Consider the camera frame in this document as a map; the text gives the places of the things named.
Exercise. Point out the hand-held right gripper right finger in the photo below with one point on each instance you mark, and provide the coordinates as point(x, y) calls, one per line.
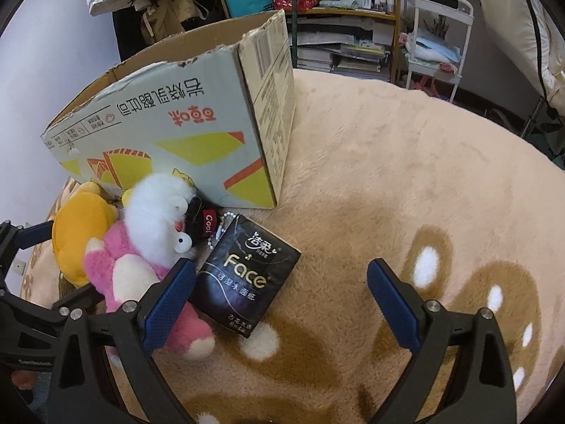
point(395, 304)

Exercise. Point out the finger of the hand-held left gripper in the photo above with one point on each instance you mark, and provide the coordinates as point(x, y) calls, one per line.
point(37, 232)
point(73, 298)

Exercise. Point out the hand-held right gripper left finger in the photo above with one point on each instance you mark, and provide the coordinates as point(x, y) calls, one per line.
point(170, 304)

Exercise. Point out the yellow plush toy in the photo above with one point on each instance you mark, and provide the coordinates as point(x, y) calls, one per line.
point(79, 229)

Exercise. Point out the pink and white plush toy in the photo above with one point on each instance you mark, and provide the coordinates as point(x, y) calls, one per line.
point(128, 274)

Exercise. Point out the black tissue packet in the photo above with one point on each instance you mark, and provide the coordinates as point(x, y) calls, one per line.
point(247, 274)

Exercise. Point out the printed cardboard box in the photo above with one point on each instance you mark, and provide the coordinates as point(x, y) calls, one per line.
point(176, 119)

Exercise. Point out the beige brown patterned blanket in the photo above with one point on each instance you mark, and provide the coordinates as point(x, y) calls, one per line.
point(375, 185)

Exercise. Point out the black coat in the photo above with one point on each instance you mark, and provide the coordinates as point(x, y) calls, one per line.
point(128, 35)

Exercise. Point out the beige coat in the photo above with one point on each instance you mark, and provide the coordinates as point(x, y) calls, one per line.
point(172, 13)

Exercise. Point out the stack of books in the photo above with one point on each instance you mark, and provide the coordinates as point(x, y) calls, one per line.
point(318, 59)

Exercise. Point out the folded light blue cloth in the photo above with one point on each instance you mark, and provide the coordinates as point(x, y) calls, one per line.
point(430, 46)

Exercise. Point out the wooden shelf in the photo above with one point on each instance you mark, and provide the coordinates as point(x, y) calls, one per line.
point(353, 14)

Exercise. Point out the white trolley cart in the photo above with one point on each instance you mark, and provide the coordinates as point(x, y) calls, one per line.
point(467, 13)

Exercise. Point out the white folded mattress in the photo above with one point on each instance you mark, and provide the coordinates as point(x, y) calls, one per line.
point(507, 22)

